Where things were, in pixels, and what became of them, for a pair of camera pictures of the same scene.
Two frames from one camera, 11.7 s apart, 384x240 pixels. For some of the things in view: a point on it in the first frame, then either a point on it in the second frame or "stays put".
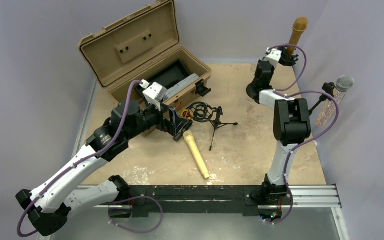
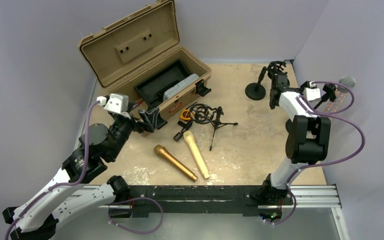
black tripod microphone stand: [202, 112] stays put
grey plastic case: [174, 88] stays put
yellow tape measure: [187, 113] stays put
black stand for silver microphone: [328, 88] stays put
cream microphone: [189, 136] stays put
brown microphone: [300, 26] -> [161, 150]
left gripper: [171, 120] -> [139, 120]
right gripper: [288, 60] -> [278, 78]
